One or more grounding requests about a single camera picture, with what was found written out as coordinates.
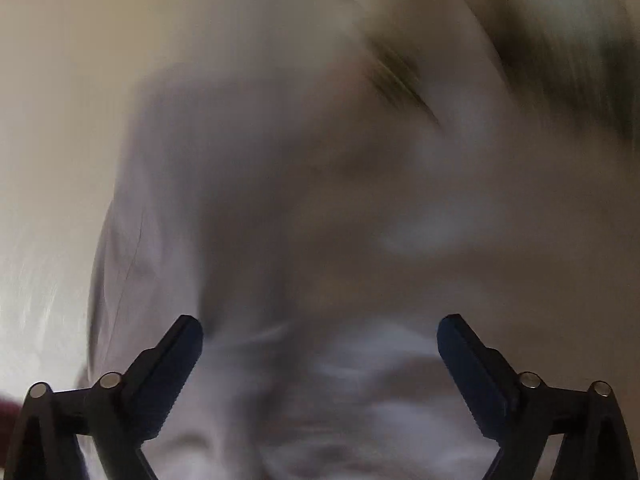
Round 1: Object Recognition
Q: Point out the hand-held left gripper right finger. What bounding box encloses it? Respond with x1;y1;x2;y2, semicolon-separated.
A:
437;313;632;480

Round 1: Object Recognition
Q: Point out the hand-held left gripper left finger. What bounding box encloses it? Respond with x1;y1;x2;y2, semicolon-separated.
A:
4;314;204;480

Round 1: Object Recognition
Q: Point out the grey garment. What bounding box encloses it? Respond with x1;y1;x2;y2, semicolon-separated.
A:
85;35;640;480

